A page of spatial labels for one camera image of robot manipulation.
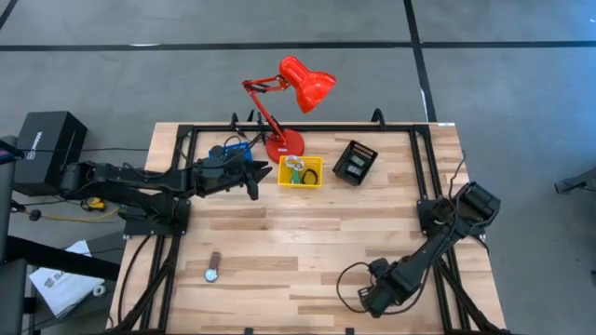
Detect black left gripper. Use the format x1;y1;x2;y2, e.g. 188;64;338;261
193;155;274;202

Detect black cardboard box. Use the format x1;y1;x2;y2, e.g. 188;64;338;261
12;110;88;196

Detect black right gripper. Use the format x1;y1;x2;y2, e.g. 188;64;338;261
357;258;413;320

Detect white printed paper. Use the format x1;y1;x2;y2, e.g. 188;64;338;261
28;239;106;318

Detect yellow plastic basket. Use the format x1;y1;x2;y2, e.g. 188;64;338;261
277;154;324;190

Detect black table frame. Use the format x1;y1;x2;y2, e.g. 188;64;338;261
109;121;508;335

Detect brown strap wristwatch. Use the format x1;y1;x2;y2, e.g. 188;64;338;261
204;250;222;284

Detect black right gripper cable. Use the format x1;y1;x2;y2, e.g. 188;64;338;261
335;261;373;314

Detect black plastic basket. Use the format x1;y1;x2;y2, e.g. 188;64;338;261
332;140;379;187

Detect blue plastic basket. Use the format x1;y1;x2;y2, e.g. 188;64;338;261
218;141;255;165

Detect red desk lamp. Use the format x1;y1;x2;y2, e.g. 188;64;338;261
241;55;338;165

